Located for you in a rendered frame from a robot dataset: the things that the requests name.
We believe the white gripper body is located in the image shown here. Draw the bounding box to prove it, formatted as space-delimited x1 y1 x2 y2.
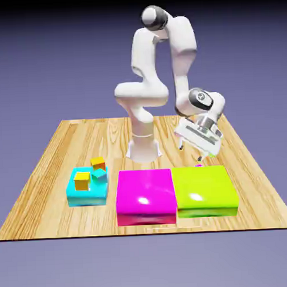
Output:
174 116 224 157

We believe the small orange cube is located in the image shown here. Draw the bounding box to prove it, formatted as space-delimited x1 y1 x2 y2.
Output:
90 156 106 171

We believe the small teal cube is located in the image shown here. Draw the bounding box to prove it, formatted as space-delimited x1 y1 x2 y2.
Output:
90 168 109 184

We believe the small yellow cube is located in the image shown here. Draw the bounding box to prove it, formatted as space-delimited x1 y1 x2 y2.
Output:
73 171 92 192

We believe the large lime box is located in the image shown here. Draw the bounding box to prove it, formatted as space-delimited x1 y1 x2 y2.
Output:
170 164 240 220

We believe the large magenta box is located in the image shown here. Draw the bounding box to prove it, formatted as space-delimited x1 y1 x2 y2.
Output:
114 167 179 228

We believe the large cyan box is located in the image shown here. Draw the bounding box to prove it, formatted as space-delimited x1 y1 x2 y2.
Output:
65 165 111 208

